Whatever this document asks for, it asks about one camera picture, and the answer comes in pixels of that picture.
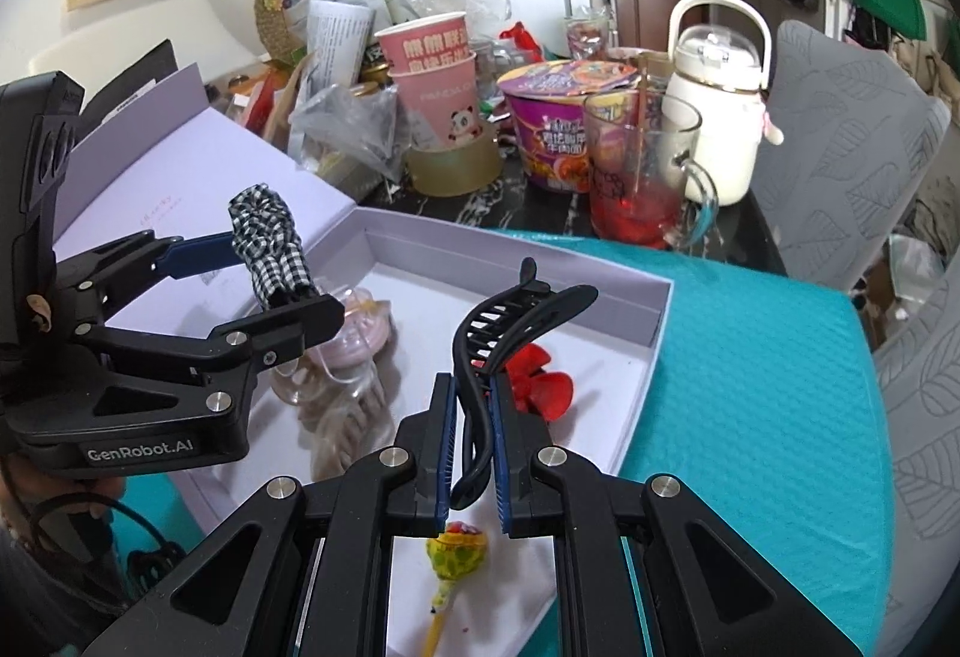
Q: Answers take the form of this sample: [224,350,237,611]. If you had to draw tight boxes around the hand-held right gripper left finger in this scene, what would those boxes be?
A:
[79,372,460,657]

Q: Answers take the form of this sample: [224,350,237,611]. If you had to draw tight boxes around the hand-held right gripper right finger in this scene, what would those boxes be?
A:
[487,376,863,657]

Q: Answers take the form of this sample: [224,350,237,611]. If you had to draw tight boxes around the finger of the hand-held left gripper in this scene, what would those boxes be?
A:
[56,229,248,328]
[71,293,347,437]

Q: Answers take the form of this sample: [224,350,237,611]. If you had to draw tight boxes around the black hair claw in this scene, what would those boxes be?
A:
[448,258,601,508]

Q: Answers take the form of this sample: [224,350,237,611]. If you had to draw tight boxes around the small clear hair clip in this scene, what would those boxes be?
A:
[319,282,383,395]

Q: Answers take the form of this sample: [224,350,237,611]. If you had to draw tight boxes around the pink round blush compact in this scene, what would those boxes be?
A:
[322,297,395,369]

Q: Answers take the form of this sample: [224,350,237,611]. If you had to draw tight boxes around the red plastic propeller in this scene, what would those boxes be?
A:
[501,342,575,422]

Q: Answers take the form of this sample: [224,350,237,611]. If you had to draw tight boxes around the black white checkered scrunchie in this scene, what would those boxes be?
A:
[227,181,316,313]

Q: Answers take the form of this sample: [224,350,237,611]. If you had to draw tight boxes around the translucent curved hair clip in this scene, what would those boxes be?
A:
[270,357,398,478]

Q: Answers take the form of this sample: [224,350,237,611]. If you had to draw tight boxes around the lollipop with yellow stick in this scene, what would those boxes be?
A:
[424,522,488,657]

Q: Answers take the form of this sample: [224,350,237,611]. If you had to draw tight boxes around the lavender gift box with lid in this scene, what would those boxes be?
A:
[52,64,676,657]

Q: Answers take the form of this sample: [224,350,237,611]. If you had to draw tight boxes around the person's left hand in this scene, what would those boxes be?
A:
[0,460,125,539]

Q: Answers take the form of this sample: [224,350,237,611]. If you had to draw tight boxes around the black board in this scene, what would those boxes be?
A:
[71,38,177,137]

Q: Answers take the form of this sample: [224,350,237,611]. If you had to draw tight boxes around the crumpled clear plastic bag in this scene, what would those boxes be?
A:
[427,0,515,32]
[289,83,410,185]

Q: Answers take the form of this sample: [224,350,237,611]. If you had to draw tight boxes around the clear packing tape roll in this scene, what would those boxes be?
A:
[405,121,502,197]

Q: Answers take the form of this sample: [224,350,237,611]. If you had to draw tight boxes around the teal printed bubble mat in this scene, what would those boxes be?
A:
[120,228,897,657]

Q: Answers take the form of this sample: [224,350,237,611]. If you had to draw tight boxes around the printed paper sheet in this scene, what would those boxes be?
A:
[307,0,376,88]

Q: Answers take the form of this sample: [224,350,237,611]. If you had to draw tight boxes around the pink paper cup with panda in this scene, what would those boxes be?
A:
[388,53,481,152]

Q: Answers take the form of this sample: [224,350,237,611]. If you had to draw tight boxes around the glass mug with red liquid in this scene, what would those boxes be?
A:
[581,89,721,249]

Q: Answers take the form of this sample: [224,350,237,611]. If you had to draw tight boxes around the purple instant noodle bowl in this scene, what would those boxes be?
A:
[497,59,646,191]

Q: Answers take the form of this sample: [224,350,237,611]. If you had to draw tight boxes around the red wrapper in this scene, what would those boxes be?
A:
[502,23,541,58]

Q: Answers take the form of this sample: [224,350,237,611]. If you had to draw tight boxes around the white thermos jug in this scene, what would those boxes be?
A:
[660,0,785,206]

